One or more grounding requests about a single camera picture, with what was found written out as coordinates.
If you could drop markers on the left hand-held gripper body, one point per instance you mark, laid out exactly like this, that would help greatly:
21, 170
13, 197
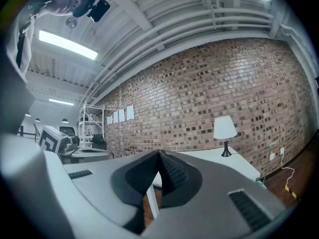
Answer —
51, 141

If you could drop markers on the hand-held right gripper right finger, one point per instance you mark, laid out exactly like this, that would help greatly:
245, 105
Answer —
211, 208

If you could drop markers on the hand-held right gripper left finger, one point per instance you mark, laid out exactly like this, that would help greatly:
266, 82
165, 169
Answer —
99, 183

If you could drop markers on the round grey table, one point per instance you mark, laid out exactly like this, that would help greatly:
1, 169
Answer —
94, 154

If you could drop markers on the white metal shelf rack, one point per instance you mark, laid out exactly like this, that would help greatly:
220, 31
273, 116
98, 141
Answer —
84, 123

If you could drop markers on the black office chair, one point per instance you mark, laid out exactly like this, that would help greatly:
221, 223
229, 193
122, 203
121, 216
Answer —
99, 141

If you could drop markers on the white table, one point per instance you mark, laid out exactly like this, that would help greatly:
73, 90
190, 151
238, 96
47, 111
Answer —
236, 163

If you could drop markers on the white paper sheet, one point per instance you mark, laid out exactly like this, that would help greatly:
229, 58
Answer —
109, 120
121, 115
130, 112
115, 117

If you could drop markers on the white table lamp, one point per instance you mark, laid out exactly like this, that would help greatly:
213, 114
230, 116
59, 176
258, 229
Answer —
224, 128

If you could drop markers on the yellow black floor tape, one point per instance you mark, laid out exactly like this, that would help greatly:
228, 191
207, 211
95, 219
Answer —
291, 192

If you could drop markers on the round ceiling fixture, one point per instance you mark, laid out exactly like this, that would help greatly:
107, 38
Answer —
71, 23

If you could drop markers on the person's head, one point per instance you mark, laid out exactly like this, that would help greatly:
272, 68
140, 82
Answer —
64, 6

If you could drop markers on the white ceiling pipe run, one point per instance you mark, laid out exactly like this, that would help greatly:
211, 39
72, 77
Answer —
199, 21

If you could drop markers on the white wall socket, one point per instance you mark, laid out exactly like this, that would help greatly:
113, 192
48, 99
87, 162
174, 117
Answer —
272, 156
282, 151

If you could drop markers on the black head-mounted camera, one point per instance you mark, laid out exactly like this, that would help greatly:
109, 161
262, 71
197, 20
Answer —
99, 10

